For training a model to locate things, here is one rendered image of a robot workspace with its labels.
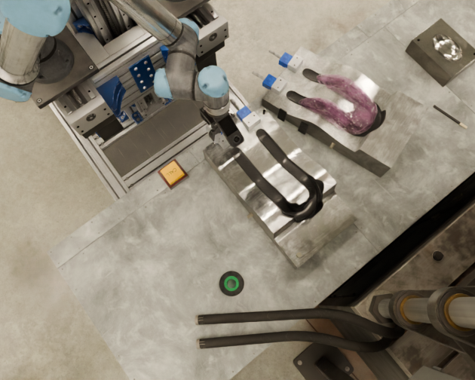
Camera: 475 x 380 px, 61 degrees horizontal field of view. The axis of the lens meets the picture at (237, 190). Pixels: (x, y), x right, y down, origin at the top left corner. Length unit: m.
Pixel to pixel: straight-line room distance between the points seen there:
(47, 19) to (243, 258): 0.90
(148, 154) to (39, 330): 1.06
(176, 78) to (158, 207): 0.52
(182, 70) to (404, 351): 1.09
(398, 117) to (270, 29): 1.42
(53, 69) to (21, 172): 1.29
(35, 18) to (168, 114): 1.40
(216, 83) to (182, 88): 0.09
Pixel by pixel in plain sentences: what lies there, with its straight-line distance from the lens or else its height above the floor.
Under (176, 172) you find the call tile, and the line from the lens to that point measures 1.43.
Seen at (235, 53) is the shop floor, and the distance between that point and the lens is 2.62.
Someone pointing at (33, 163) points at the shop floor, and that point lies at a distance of 2.61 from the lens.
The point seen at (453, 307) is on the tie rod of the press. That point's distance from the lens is 0.95.
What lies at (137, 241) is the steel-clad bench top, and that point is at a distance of 1.44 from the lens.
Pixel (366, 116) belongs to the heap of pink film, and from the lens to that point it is 1.48.
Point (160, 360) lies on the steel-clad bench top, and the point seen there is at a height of 0.80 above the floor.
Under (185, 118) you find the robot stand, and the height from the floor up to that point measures 0.21.
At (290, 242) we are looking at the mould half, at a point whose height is 0.86.
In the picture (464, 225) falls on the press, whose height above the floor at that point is 0.78.
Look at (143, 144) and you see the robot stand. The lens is 2.19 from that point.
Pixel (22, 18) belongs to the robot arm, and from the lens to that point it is 0.92.
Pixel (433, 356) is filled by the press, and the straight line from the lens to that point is 1.52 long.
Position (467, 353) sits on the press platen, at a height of 1.04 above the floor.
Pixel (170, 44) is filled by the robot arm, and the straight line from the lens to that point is 1.14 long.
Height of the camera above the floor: 2.18
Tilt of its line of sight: 75 degrees down
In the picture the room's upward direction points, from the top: 5 degrees counter-clockwise
